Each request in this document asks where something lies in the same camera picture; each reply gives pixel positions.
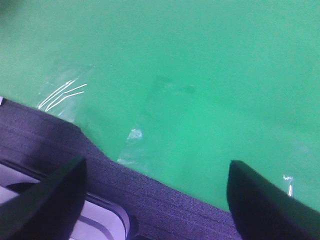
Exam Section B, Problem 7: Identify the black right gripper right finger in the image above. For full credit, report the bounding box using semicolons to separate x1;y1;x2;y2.
226;160;320;240

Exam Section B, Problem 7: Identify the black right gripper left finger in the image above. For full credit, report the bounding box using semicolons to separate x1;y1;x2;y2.
0;157;87;240

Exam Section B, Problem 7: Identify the green table cover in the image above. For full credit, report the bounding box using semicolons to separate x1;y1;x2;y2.
0;0;320;210

